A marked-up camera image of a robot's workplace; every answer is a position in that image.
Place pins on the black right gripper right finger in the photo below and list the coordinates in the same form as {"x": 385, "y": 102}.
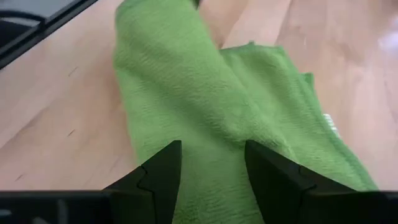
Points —
{"x": 273, "y": 180}

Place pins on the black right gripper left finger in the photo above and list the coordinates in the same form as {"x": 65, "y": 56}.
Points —
{"x": 158, "y": 180}

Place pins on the green microfiber towel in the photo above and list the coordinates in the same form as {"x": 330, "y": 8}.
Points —
{"x": 192, "y": 93}

